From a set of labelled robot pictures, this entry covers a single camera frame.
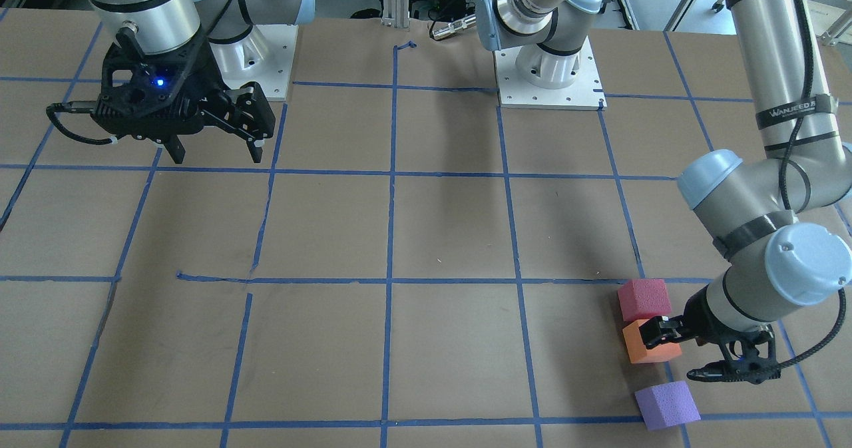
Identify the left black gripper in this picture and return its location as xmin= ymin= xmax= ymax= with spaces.
xmin=639 ymin=288 xmax=780 ymax=385

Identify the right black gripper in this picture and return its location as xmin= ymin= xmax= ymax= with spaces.
xmin=159 ymin=32 xmax=276 ymax=164

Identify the orange foam cube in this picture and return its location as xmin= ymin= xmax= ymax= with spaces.
xmin=622 ymin=318 xmax=683 ymax=365

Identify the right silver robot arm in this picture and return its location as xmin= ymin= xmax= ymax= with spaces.
xmin=45 ymin=0 xmax=316 ymax=164

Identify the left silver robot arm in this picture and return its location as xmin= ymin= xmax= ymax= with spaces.
xmin=177 ymin=19 xmax=850 ymax=381

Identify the purple foam cube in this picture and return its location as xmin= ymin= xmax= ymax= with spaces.
xmin=634 ymin=381 xmax=701 ymax=431

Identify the red foam cube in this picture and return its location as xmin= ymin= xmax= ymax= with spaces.
xmin=617 ymin=278 xmax=672 ymax=322

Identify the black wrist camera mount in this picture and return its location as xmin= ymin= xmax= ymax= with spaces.
xmin=45 ymin=23 xmax=189 ymax=146

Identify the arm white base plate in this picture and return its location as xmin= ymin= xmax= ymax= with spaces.
xmin=494 ymin=38 xmax=608 ymax=111
xmin=210 ymin=25 xmax=299 ymax=102

